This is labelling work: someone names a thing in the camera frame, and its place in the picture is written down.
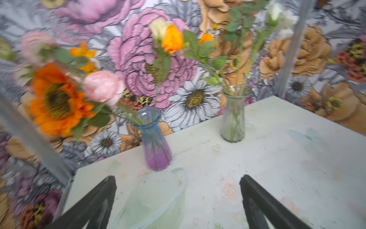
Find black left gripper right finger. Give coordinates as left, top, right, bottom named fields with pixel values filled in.
left=240, top=175, right=311, bottom=229

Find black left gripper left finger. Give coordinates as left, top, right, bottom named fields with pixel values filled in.
left=46, top=176, right=117, bottom=229

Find clear ribbed glass vase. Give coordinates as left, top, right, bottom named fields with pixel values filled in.
left=220, top=84, right=251, bottom=143

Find blue purple glass vase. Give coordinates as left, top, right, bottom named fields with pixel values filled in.
left=134, top=107, right=172, bottom=171

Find orange gerbera flower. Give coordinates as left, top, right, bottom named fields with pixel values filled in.
left=28, top=64, right=111, bottom=139

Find pink rose flower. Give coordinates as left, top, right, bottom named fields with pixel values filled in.
left=82, top=70, right=144, bottom=127

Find cream white rose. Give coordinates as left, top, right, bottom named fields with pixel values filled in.
left=149, top=18, right=171, bottom=109

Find yellow ranunculus stem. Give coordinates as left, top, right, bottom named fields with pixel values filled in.
left=69, top=42, right=97, bottom=75

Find pink carnation stem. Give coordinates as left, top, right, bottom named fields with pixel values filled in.
left=225, top=1, right=278, bottom=95
left=12, top=31, right=77, bottom=87

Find white carnation stem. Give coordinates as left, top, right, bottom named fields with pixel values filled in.
left=242, top=1, right=298, bottom=85

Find orange yellow flower stems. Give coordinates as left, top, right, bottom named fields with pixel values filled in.
left=198, top=33, right=227, bottom=87

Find orange rose stem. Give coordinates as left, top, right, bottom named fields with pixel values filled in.
left=163, top=25, right=202, bottom=66

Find left aluminium corner post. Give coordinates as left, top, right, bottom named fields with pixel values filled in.
left=1, top=87, right=75, bottom=186

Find aluminium corner post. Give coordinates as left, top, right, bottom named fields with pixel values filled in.
left=274, top=0, right=317, bottom=98
left=1, top=87, right=75, bottom=186

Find right aluminium corner post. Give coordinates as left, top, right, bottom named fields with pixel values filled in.
left=274, top=0, right=317, bottom=98

